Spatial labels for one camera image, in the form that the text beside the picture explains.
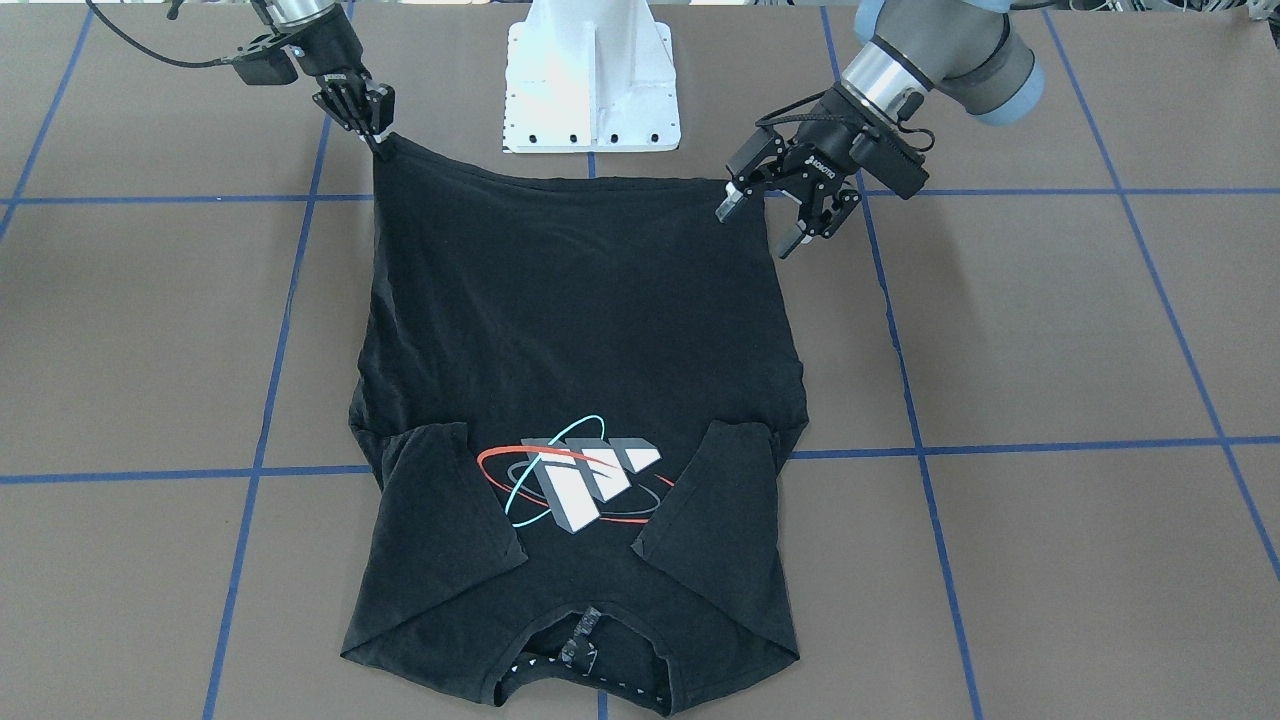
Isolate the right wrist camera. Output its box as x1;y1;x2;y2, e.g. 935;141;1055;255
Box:
227;35;298;86

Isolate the black graphic t-shirt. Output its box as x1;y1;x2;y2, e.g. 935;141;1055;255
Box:
340;135;808;716

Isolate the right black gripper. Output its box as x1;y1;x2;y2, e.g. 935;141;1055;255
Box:
294;15;396;160

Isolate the white camera stand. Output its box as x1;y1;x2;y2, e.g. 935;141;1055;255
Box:
502;1;682;154

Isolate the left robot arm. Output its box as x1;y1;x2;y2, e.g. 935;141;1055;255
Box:
716;1;1044;259

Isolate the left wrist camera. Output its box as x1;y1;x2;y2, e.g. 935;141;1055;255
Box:
847;120;929;199

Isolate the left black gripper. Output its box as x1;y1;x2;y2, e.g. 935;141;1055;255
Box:
716;85;881;259

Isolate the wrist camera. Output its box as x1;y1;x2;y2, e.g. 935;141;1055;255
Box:
847;120;929;199
227;35;298;86

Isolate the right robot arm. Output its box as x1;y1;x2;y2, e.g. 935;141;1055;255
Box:
234;1;396;160

